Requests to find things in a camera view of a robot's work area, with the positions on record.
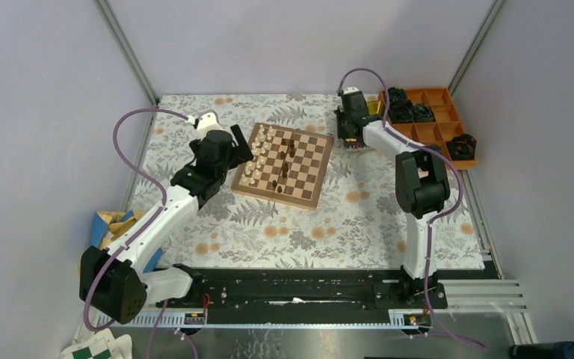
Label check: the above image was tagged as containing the yellow tin box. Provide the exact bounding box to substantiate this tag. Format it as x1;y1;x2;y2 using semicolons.
366;100;385;117

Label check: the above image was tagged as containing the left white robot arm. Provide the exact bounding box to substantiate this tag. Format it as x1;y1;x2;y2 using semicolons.
79;125;253;324

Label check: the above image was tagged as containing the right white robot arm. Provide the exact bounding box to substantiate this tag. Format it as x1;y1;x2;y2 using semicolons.
335;88;450;308

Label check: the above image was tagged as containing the wooden chess board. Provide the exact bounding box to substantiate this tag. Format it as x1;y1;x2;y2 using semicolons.
231;123;334;210

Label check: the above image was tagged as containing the green checkered paper board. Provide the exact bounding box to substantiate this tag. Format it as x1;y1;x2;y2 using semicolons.
60;329;132;359

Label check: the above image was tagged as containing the black part in tray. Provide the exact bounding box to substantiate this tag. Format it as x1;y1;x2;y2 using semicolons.
387;87;436;124

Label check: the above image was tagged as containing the orange compartment tray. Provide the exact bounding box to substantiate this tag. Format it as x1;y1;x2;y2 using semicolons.
392;88;478;171

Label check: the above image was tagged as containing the black part on tray edge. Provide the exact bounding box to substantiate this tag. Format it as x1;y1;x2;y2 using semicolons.
446;133;477;161

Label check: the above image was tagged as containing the blue yellow cloth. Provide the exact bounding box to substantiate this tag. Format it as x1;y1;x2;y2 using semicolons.
89;209;145;249

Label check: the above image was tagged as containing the black cylinder object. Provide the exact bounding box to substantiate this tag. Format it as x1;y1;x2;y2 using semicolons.
507;341;574;359

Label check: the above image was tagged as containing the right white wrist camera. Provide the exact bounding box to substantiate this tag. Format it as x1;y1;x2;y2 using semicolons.
339;87;360;96

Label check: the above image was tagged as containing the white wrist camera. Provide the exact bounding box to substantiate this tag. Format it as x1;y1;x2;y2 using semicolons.
339;87;360;96
194;111;223;132

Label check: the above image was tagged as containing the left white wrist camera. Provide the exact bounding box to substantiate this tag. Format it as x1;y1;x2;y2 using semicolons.
194;111;223;132

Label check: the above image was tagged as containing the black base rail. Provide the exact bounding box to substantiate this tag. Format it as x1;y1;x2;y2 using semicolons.
167;269;448;325

